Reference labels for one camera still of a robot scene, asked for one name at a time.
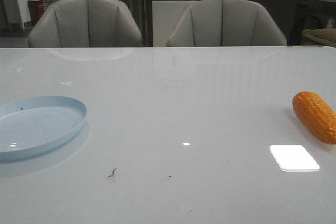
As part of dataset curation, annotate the light blue round plate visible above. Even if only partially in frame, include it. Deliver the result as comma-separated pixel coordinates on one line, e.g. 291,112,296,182
1,96,87,162

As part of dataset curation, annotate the orange toy corn cob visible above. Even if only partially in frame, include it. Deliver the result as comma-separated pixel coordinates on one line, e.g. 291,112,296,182
292,91,335,145

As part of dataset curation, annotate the right beige upholstered chair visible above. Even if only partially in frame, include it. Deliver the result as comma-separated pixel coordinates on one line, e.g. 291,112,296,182
166,0,287,47

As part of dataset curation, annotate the beige upholstered chair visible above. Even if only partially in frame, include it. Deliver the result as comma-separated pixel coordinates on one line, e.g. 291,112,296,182
28,0,142,48
166,0,287,47

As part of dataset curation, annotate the left beige upholstered chair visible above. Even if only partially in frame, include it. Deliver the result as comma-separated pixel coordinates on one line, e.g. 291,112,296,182
28,0,142,48

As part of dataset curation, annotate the red bin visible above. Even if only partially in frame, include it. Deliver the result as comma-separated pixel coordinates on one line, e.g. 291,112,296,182
27,0,44,25

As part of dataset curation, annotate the dark side table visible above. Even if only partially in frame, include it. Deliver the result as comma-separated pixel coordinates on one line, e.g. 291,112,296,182
288,0,335,45

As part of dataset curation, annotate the tan cushion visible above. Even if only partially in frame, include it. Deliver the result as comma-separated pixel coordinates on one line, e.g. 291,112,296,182
301,28,335,47

